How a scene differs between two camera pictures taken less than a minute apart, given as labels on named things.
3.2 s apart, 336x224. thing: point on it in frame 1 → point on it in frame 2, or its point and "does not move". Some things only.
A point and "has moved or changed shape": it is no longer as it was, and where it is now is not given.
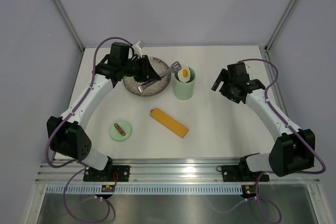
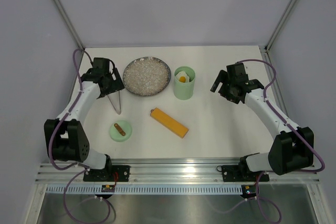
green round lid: (121, 130) does not move
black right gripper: (223, 76) does not move
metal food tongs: (175, 67) → (115, 99)
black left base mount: (112, 173) does not move
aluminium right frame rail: (269, 68) does not move
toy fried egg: (184, 74) has moved or changed shape
